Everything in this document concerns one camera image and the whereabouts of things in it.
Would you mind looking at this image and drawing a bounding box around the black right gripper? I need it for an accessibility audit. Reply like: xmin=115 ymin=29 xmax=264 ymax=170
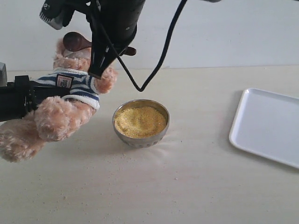
xmin=62 ymin=0 xmax=147 ymax=79

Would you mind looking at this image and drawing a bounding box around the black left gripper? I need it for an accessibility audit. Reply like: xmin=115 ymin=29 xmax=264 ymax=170
xmin=0 ymin=75 xmax=70 ymax=122

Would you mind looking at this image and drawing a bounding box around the beige teddy bear striped sweater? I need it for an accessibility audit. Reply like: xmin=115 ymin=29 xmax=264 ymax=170
xmin=0 ymin=53 xmax=118 ymax=162

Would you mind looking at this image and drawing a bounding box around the dark red wooden spoon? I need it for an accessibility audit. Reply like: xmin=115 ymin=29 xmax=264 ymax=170
xmin=56 ymin=31 xmax=137 ymax=60

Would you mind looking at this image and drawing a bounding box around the steel bowl of yellow grain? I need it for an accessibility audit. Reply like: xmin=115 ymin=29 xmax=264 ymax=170
xmin=113 ymin=99 xmax=170 ymax=148

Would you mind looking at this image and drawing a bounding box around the white rectangular plastic tray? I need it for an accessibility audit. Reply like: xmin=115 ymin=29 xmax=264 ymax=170
xmin=228 ymin=88 xmax=299 ymax=168

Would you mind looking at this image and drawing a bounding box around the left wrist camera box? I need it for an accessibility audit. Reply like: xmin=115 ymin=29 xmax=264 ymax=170
xmin=0 ymin=62 xmax=7 ymax=87

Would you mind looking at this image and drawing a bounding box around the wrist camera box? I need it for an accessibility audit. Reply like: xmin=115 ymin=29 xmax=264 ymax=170
xmin=39 ymin=0 xmax=67 ymax=30
xmin=0 ymin=62 xmax=7 ymax=87

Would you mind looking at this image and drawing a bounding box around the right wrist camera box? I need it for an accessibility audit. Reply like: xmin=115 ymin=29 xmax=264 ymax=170
xmin=39 ymin=0 xmax=67 ymax=30

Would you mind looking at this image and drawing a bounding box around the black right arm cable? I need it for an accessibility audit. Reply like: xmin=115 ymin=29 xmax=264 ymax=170
xmin=84 ymin=0 xmax=187 ymax=92

